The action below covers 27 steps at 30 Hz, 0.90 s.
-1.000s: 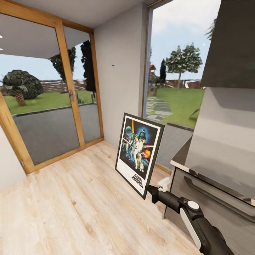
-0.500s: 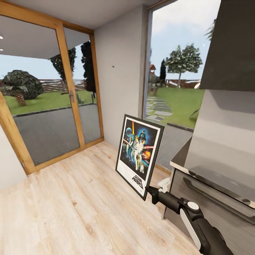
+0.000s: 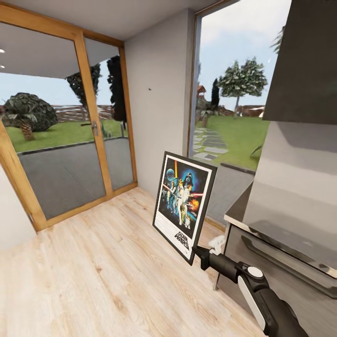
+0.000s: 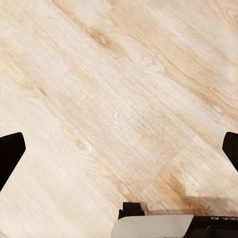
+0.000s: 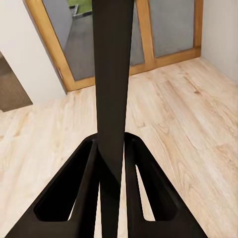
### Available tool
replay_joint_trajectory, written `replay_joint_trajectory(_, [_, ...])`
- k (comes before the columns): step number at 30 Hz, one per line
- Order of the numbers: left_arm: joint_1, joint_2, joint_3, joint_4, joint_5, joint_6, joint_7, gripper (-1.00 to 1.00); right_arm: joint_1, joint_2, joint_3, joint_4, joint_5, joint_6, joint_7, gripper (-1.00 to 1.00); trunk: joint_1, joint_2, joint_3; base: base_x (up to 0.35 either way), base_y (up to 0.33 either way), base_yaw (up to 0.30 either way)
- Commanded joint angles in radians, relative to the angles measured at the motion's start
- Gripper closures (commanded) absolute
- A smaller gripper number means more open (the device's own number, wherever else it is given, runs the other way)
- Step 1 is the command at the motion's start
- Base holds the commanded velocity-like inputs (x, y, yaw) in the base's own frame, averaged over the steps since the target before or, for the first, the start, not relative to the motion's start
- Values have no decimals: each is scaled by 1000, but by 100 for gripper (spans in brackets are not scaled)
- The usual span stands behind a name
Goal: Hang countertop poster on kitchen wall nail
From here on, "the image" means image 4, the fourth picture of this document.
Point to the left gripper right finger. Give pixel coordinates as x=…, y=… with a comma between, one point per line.
x=230, y=148

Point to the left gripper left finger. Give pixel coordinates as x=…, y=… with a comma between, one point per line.
x=12, y=148

